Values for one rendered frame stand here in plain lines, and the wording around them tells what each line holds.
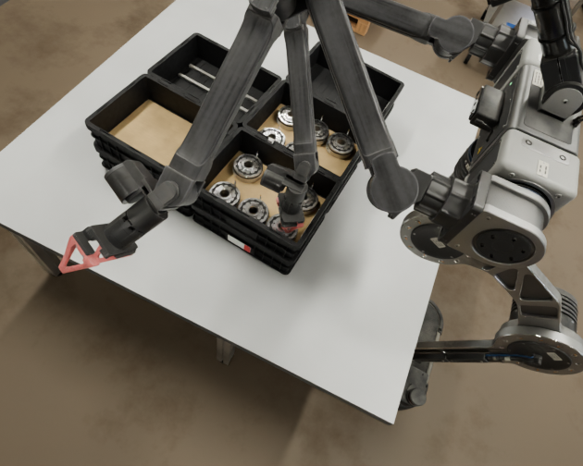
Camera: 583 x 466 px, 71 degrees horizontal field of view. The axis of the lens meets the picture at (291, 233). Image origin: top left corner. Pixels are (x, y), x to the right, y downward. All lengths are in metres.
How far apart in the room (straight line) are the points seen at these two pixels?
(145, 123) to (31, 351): 1.16
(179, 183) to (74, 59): 2.52
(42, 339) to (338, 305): 1.37
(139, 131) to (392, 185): 1.08
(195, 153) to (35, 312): 1.62
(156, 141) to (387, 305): 0.99
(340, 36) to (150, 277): 0.96
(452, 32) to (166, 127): 0.98
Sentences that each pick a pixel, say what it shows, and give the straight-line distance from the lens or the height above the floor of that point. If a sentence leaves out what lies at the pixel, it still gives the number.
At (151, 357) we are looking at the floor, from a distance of 2.04.
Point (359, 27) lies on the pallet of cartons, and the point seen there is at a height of 0.05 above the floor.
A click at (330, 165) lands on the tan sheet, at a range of 1.52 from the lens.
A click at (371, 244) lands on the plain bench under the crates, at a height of 0.70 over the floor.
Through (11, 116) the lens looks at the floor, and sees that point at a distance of 2.94.
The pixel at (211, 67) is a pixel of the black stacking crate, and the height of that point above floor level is 0.83.
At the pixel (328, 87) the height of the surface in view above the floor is 0.83.
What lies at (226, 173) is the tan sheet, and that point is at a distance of 1.43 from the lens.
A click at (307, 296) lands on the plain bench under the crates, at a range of 1.39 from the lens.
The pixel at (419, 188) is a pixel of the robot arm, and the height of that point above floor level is 1.47.
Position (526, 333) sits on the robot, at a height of 0.96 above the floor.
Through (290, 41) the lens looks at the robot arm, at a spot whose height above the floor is 1.34.
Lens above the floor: 1.98
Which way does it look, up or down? 60 degrees down
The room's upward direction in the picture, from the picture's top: 19 degrees clockwise
